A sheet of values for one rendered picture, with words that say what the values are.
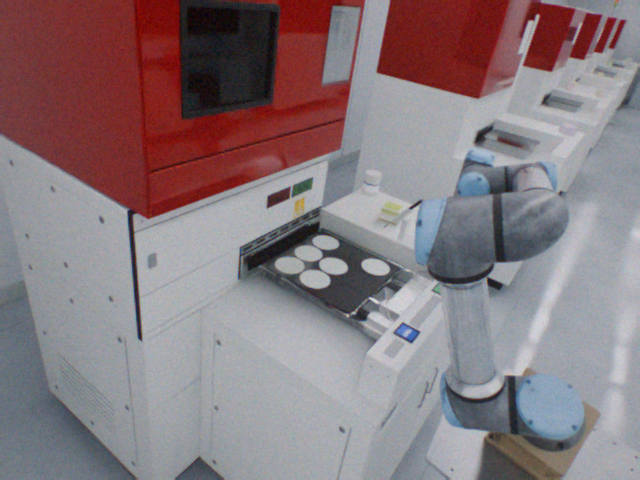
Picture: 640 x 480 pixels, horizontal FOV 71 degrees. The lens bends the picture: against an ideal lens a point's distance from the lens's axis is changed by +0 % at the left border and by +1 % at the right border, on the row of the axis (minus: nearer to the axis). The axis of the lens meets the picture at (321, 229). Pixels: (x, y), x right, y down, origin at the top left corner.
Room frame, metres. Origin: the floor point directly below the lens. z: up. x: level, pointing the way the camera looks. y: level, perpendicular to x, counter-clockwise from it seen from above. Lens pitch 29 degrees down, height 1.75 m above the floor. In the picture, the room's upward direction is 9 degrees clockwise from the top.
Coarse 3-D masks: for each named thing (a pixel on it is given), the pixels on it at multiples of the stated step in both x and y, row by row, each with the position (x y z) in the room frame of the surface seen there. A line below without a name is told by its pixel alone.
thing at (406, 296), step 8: (408, 288) 1.25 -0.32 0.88; (416, 288) 1.26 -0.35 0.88; (424, 288) 1.27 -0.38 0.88; (400, 296) 1.20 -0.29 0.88; (408, 296) 1.21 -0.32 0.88; (416, 296) 1.21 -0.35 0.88; (400, 304) 1.16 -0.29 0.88; (408, 304) 1.16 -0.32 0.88; (392, 320) 1.07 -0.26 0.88; (368, 328) 1.02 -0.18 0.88; (376, 336) 1.00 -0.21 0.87
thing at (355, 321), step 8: (272, 280) 1.25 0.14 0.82; (280, 280) 1.24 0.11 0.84; (288, 288) 1.22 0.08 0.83; (304, 296) 1.18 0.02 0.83; (320, 304) 1.15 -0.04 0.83; (328, 312) 1.13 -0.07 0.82; (336, 312) 1.12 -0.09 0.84; (344, 320) 1.10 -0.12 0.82; (352, 320) 1.09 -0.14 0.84; (360, 320) 1.08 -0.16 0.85; (360, 328) 1.07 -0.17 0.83
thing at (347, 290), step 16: (304, 240) 1.42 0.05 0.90; (288, 256) 1.30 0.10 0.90; (336, 256) 1.35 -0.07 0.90; (352, 256) 1.37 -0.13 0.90; (368, 256) 1.38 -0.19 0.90; (352, 272) 1.26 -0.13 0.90; (368, 272) 1.28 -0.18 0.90; (304, 288) 1.14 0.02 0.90; (336, 288) 1.16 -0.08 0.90; (352, 288) 1.17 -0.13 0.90; (368, 288) 1.19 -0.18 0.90; (336, 304) 1.08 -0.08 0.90; (352, 304) 1.09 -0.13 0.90
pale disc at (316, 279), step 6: (306, 270) 1.23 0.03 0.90; (312, 270) 1.24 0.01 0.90; (318, 270) 1.24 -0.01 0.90; (300, 276) 1.19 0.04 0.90; (306, 276) 1.20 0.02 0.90; (312, 276) 1.20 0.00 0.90; (318, 276) 1.21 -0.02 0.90; (324, 276) 1.21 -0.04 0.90; (306, 282) 1.17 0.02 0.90; (312, 282) 1.17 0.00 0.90; (318, 282) 1.18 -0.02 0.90; (324, 282) 1.18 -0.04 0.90; (318, 288) 1.15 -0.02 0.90
